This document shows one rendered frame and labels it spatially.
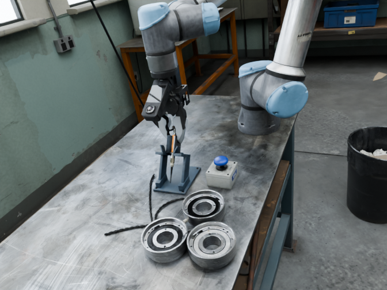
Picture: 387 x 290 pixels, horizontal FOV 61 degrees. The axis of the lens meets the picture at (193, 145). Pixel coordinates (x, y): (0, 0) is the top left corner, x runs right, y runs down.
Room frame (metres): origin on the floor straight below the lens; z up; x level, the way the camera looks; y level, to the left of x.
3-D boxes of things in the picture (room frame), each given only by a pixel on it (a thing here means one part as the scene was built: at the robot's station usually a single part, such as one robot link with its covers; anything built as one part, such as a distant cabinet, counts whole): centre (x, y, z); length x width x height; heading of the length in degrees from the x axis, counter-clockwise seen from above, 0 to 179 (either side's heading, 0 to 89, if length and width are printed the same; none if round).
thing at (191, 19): (0.87, -0.05, 1.22); 0.11 x 0.11 x 0.08; 14
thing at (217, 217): (0.61, 0.00, 0.82); 0.10 x 0.10 x 0.04
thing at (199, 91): (3.38, -0.11, 0.39); 1.50 x 0.62 x 0.78; 151
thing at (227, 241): (0.50, 0.00, 0.82); 0.08 x 0.08 x 0.02
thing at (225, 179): (0.75, -0.07, 0.82); 0.08 x 0.07 x 0.05; 151
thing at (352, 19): (3.67, -1.94, 0.56); 0.52 x 0.38 x 0.22; 58
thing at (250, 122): (1.04, -0.25, 0.85); 0.15 x 0.15 x 0.10
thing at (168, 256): (0.53, 0.10, 0.82); 0.10 x 0.10 x 0.04
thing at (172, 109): (0.83, 0.04, 1.06); 0.09 x 0.08 x 0.12; 154
